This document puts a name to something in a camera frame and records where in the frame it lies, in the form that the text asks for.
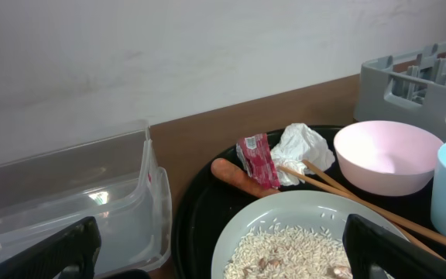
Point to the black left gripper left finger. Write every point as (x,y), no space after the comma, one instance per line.
(70,253)

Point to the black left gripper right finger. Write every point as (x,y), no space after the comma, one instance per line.
(374,252)

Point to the wooden chopstick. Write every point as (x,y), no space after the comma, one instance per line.
(388,215)
(340,187)

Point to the grey plate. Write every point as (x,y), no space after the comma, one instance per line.
(308,209)

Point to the pink bowl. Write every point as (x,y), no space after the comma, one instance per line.
(387,158)

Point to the white napkin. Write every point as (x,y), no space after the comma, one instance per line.
(298,143)

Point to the red snack wrapper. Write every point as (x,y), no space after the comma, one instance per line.
(254,153)

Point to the orange sausage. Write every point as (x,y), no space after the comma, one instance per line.
(231,174)

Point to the clear plastic waste bin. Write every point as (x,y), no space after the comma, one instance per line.
(112,176)

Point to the grey dishwasher rack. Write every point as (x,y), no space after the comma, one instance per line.
(408,87)

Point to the rice and peanut leftovers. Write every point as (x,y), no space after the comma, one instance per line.
(289,252)

